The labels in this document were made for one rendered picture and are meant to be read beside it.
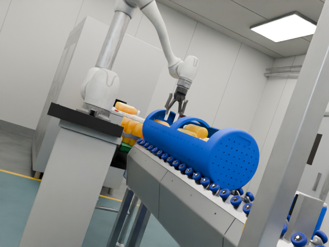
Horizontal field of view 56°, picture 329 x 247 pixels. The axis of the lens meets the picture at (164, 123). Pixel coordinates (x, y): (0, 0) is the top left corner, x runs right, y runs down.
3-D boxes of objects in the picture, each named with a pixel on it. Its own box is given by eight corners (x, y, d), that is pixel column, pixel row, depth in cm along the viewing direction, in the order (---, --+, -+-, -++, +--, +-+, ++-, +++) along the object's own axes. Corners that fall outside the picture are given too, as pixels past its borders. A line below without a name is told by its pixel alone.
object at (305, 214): (288, 241, 98) (305, 195, 98) (279, 235, 102) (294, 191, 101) (309, 245, 102) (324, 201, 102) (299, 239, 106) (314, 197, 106)
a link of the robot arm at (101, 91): (86, 102, 158) (100, 62, 160) (79, 102, 174) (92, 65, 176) (114, 112, 165) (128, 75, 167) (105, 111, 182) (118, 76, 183)
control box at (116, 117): (106, 123, 217) (111, 110, 217) (101, 119, 235) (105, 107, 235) (119, 127, 222) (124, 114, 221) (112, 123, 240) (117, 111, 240)
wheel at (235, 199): (243, 196, 115) (245, 200, 115) (235, 192, 119) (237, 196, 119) (234, 204, 113) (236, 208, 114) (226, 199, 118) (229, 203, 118)
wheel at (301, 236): (309, 235, 87) (311, 240, 88) (296, 228, 92) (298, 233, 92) (298, 246, 86) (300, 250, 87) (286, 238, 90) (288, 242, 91)
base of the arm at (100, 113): (73, 110, 155) (77, 99, 155) (80, 112, 177) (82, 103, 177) (108, 121, 157) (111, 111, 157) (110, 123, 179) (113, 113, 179)
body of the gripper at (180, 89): (179, 85, 191) (174, 99, 191) (190, 90, 195) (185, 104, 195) (174, 85, 198) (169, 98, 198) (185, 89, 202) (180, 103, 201)
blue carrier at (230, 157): (198, 181, 133) (223, 120, 133) (135, 140, 212) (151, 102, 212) (245, 198, 145) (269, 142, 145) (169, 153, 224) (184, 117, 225)
